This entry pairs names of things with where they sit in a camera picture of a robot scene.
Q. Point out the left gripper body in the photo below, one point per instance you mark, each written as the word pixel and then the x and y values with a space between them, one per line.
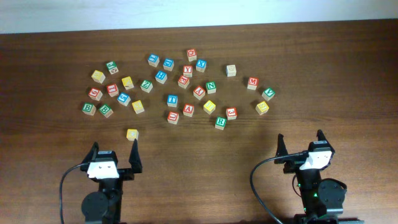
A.
pixel 122 173

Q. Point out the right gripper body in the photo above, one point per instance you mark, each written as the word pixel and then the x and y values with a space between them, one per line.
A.
pixel 293 166

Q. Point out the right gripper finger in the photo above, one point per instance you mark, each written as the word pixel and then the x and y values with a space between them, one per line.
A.
pixel 321 136
pixel 281 148

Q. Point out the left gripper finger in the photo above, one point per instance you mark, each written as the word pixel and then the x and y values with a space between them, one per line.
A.
pixel 91 154
pixel 134 158

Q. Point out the yellow C block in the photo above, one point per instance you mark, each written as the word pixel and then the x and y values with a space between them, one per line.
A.
pixel 132 134

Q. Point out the red I block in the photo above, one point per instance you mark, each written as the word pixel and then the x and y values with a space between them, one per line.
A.
pixel 112 90

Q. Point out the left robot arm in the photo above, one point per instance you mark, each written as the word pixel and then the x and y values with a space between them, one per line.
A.
pixel 104 205

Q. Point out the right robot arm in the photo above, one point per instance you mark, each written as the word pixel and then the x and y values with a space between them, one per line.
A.
pixel 322 198

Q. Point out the yellow S block right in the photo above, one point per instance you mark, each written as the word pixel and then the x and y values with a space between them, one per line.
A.
pixel 262 108

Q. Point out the yellow s block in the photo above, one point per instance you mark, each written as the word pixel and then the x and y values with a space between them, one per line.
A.
pixel 262 108
pixel 138 106

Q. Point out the green B block left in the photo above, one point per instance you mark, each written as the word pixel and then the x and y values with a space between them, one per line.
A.
pixel 89 109

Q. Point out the green b block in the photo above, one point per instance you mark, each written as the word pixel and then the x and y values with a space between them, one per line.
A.
pixel 89 109
pixel 105 110

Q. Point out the green B block right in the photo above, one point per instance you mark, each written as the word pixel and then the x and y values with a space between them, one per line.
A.
pixel 105 110

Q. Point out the yellow S block left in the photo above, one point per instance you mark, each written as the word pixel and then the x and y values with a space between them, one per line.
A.
pixel 138 106

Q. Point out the red U block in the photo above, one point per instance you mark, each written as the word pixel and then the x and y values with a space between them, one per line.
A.
pixel 173 117

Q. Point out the green V block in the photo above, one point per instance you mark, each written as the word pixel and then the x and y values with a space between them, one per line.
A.
pixel 268 94

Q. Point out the red 3 block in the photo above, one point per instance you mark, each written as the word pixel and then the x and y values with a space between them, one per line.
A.
pixel 231 113

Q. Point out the red 9 block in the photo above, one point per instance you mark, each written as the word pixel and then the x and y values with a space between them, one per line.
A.
pixel 95 94

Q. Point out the blue 5 block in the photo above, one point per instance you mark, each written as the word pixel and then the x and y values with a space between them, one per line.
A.
pixel 124 99

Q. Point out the green R block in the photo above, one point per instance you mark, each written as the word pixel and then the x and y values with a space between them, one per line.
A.
pixel 220 123

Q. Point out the blue T block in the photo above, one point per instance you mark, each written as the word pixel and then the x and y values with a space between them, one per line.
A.
pixel 172 100

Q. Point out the red M block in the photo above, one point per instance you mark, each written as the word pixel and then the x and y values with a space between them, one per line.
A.
pixel 252 83

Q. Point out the red A block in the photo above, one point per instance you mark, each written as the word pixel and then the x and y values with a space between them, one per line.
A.
pixel 188 110

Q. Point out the green Z block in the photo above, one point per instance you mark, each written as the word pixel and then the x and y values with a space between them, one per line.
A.
pixel 146 86

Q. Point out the yellow block upper left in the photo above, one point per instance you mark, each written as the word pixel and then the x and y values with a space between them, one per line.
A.
pixel 127 83

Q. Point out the yellow block far left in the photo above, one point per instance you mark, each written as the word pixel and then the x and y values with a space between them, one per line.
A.
pixel 98 76

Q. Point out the yellow block centre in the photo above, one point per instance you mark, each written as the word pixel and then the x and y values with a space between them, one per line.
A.
pixel 209 107

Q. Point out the blue H block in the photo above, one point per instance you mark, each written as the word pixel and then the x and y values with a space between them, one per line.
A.
pixel 161 77

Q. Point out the red E block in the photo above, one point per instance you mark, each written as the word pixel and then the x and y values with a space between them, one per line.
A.
pixel 183 82

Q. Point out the green J block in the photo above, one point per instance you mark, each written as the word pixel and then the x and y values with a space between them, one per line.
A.
pixel 112 67

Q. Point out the red Y block tilted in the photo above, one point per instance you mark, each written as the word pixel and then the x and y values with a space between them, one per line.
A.
pixel 199 92

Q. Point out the plain wooden block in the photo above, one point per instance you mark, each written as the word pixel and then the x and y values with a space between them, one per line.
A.
pixel 231 70

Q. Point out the green N block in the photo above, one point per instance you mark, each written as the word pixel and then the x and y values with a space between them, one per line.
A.
pixel 211 87

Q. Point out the blue block top left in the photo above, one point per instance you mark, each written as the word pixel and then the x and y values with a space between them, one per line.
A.
pixel 153 60

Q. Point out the blue D block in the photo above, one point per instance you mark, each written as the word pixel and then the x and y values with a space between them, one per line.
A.
pixel 168 64

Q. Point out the blue X block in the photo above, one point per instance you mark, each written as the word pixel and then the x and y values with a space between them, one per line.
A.
pixel 201 65

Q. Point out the red C block top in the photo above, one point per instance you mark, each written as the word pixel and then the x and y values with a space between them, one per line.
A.
pixel 191 55

